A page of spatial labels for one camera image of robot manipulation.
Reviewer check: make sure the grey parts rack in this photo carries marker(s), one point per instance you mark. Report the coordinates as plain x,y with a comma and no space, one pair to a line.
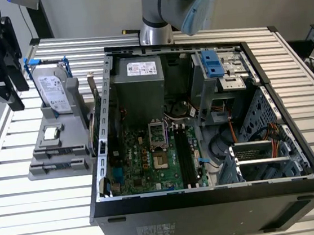
71,133

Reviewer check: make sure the green graphics card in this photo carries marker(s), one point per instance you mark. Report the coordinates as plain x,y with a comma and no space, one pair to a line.
97,107

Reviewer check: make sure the blue drive bay latch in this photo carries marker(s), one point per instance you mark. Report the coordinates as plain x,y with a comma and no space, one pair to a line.
210,63

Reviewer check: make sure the hard disk in blue carrier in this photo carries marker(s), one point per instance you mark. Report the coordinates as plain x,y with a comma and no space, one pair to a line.
52,92

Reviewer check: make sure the black case fan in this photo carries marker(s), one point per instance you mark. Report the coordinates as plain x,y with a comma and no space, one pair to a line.
115,122

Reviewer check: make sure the green motherboard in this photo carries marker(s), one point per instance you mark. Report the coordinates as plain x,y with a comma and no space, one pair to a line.
140,167

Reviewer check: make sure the black plug with yellow tip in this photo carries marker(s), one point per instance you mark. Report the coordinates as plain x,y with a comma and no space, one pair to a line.
130,31

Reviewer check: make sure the black RAM slot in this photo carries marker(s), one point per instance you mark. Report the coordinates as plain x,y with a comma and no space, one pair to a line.
181,157
189,156

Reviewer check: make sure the silver drive cage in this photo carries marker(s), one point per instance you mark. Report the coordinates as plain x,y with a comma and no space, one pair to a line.
232,83

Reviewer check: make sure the black PC case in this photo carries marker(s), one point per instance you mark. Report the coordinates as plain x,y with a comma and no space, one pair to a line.
214,218

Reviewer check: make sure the thin locking lever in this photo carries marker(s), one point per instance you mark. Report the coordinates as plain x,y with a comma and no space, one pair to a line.
166,136

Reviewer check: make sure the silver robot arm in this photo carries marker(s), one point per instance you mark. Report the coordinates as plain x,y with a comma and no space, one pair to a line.
161,3

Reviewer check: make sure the silver disk bay cage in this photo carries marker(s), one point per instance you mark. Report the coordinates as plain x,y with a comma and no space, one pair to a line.
261,161

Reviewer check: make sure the round heatsink fan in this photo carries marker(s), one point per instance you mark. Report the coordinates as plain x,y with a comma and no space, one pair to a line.
178,109

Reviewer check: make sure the CPU socket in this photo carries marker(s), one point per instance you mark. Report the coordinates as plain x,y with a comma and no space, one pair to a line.
161,161

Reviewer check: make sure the grey power supply unit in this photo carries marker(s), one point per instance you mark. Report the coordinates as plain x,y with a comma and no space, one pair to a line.
140,96

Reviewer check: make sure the silver CPU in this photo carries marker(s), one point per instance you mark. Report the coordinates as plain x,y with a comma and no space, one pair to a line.
50,133

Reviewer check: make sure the black upright post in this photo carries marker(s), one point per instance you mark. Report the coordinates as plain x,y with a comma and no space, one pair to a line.
41,23

